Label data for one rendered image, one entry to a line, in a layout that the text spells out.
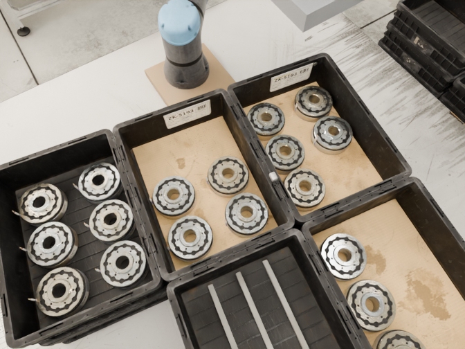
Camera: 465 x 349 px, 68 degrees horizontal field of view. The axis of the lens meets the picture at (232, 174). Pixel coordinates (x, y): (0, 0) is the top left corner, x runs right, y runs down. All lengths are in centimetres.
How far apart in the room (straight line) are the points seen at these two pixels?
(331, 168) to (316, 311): 35
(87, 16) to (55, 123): 153
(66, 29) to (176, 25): 168
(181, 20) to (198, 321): 77
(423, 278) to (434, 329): 11
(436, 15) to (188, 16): 129
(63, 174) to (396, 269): 85
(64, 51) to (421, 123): 206
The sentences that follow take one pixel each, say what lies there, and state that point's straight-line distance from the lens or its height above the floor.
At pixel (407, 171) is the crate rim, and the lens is 87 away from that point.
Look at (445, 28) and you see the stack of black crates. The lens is 196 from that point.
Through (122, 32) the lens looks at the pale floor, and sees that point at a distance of 251.
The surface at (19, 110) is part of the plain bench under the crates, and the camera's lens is 134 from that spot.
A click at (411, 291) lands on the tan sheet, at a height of 83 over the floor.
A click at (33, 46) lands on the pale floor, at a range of 264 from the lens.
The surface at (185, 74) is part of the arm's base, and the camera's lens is 113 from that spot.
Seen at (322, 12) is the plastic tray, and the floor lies 107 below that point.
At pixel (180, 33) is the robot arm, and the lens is 103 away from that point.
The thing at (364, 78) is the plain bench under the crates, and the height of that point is 70.
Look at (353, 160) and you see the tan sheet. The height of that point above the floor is 83.
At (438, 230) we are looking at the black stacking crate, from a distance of 89.
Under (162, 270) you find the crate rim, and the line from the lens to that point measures 73.
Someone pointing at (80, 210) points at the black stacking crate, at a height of 83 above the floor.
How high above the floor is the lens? 163
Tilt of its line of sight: 65 degrees down
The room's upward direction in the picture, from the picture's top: straight up
